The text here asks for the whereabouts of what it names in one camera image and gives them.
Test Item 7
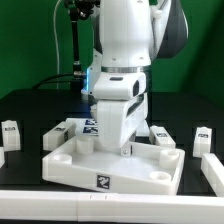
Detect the white marker sheet with tags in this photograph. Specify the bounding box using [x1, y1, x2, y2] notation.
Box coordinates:
[65, 117, 152, 137]

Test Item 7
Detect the white left fence piece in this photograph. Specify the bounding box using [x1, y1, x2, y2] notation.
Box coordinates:
[0, 147, 5, 168]

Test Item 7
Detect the black cable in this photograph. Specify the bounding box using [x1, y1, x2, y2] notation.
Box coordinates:
[31, 73, 84, 90]

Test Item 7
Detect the white fence bar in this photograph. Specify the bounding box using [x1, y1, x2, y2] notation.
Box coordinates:
[0, 190, 224, 224]
[201, 153, 224, 197]

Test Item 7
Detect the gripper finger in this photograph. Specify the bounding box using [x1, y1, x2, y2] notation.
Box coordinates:
[121, 142, 132, 157]

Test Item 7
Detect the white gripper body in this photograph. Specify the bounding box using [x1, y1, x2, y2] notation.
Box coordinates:
[91, 72, 148, 148]

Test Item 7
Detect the white right fence bar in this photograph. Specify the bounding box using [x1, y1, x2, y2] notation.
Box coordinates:
[201, 153, 224, 197]

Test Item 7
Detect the white front fence bar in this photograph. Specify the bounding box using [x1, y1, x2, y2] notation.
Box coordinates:
[0, 190, 224, 224]

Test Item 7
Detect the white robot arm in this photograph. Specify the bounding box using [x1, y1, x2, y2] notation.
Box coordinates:
[87, 0, 188, 156]

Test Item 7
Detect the white desk tabletop tray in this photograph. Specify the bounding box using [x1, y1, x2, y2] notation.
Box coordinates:
[42, 136, 185, 195]

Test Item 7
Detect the white cable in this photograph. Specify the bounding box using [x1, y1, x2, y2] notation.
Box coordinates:
[53, 0, 64, 90]

